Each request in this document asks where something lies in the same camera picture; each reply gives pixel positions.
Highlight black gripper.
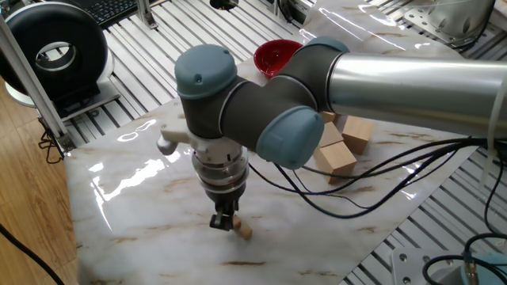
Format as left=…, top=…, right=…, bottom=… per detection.
left=204, top=182, right=247, bottom=232

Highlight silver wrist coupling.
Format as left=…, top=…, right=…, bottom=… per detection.
left=192, top=148, right=250, bottom=195

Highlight glossy marble pattern mat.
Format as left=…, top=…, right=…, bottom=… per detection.
left=63, top=0, right=507, bottom=285

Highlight red glossy bowl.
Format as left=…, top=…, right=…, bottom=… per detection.
left=253, top=39, right=304, bottom=79

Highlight black computer keyboard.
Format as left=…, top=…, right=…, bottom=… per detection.
left=77, top=0, right=159, bottom=29

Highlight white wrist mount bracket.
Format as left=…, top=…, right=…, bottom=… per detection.
left=156, top=122, right=245, bottom=163

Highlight grey device base plate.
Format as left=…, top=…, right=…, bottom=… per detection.
left=59, top=78, right=122, bottom=122

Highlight thin black wire loops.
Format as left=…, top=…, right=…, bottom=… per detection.
left=38, top=118, right=64, bottom=164

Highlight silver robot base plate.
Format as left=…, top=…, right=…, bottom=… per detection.
left=390, top=247, right=468, bottom=285

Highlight black floor cable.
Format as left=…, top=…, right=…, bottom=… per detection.
left=0, top=223, right=67, bottom=285

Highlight thick black cable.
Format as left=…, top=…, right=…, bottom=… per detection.
left=421, top=232, right=507, bottom=285

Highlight short aluminium post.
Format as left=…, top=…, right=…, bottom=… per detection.
left=136, top=0, right=159, bottom=29

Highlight black round ring device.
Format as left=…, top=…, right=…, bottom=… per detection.
left=0, top=2, right=116, bottom=108

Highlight aluminium frame post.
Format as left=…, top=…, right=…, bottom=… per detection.
left=0, top=15, right=77, bottom=155

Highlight metal cable connector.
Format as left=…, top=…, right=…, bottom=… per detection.
left=463, top=253, right=479, bottom=285

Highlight thin black cable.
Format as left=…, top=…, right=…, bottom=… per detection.
left=483, top=154, right=507, bottom=237

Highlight silver perforated mount plate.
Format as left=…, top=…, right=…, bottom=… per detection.
left=403, top=0, right=496, bottom=48

